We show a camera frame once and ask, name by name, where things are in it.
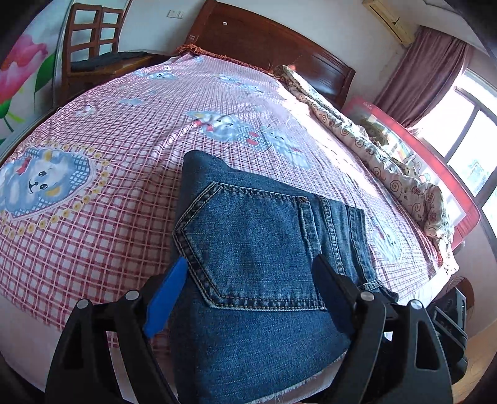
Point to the brown wooden chair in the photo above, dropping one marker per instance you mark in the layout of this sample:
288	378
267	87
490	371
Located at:
92	30

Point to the floral sliding wardrobe door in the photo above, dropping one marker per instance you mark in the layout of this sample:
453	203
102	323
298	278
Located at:
30	75

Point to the mauve window curtain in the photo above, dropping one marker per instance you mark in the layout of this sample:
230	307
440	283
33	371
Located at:
425	74

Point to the dark folded clothes on chair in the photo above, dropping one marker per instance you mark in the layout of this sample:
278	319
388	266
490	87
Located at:
105	60

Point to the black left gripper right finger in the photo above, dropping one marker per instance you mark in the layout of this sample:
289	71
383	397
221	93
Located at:
361	316

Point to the window with dark frame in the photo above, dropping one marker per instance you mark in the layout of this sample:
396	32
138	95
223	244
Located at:
462	131

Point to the beige wall air conditioner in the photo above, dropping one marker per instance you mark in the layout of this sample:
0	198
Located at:
390	20

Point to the blue denim jeans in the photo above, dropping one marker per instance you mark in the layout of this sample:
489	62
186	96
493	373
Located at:
250	325

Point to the dark wooden headboard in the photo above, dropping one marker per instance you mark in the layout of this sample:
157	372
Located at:
251	38

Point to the pink checkered cartoon bedsheet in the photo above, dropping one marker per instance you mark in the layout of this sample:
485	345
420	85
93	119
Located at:
88	199

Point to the white wall switch plate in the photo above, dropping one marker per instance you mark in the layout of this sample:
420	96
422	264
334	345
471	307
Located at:
175	14

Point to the floral patterned quilt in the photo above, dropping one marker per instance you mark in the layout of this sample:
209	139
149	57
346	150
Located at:
423	201

